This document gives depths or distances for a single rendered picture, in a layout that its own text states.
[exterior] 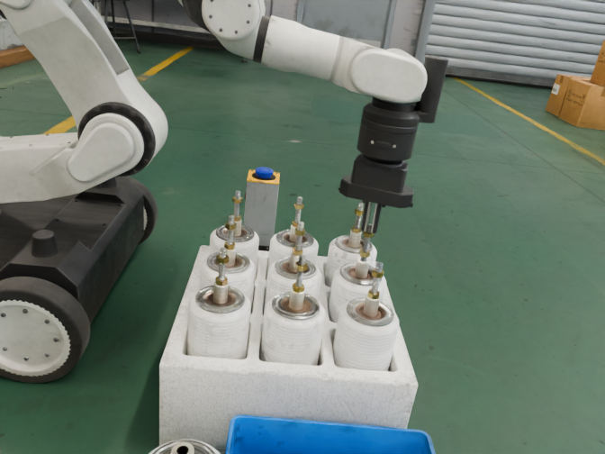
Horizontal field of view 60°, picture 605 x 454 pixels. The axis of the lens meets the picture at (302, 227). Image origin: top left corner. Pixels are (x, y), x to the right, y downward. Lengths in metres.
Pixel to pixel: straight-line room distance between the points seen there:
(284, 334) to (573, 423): 0.63
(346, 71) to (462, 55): 5.29
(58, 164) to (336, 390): 0.65
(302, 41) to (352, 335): 0.44
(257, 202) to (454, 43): 5.00
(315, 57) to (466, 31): 5.28
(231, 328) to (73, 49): 0.57
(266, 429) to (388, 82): 0.54
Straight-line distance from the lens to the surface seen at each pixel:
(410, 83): 0.78
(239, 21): 0.76
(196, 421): 0.88
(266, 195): 1.14
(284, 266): 0.93
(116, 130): 1.02
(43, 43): 1.07
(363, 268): 0.92
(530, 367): 1.30
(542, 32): 6.31
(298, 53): 0.78
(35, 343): 1.05
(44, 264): 1.03
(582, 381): 1.33
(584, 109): 4.39
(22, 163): 1.16
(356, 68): 0.77
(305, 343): 0.81
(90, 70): 1.06
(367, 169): 0.84
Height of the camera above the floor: 0.70
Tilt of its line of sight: 25 degrees down
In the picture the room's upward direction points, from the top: 7 degrees clockwise
